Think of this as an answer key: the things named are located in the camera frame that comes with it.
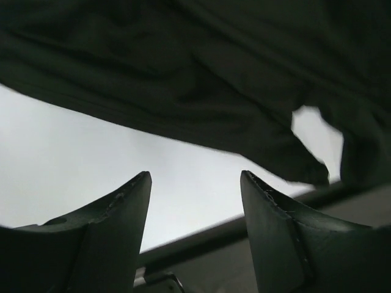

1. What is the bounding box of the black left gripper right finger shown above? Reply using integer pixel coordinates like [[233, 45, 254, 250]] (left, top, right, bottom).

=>
[[241, 171, 390, 292]]

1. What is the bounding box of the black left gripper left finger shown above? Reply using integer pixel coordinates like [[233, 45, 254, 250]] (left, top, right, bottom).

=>
[[1, 172, 152, 292]]

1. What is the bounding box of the black t shirt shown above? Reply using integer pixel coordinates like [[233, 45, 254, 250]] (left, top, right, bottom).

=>
[[1, 1, 390, 186]]

